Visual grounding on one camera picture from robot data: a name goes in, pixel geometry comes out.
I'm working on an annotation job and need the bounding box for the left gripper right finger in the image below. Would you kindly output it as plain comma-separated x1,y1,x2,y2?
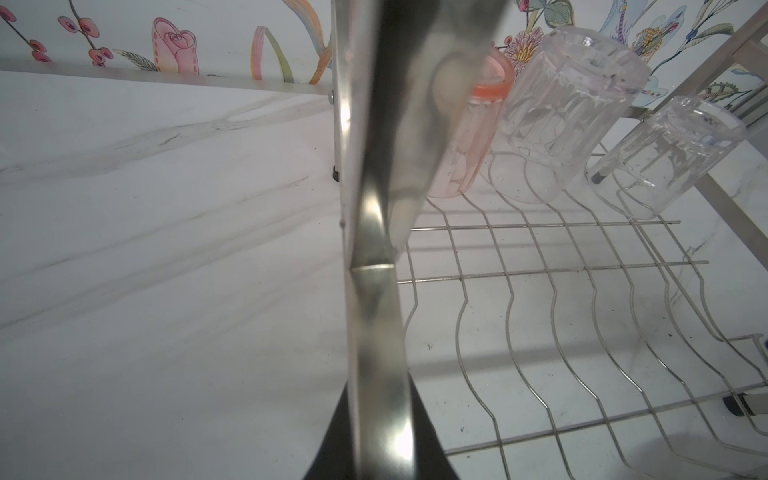
409,376,459,480

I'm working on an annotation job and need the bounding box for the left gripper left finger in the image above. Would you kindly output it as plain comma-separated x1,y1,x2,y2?
304,384,354,480

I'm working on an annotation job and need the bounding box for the steel two-tier dish rack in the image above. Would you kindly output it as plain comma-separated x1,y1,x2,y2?
329,0,768,480

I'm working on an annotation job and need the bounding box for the pink drinking glass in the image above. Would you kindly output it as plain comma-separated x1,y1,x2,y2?
427,48,516,198

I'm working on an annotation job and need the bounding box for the small clear glass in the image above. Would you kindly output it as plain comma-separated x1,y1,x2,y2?
585,96,748,220

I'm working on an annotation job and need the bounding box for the clear ribbed glass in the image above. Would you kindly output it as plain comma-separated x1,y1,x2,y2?
486,26,651,204

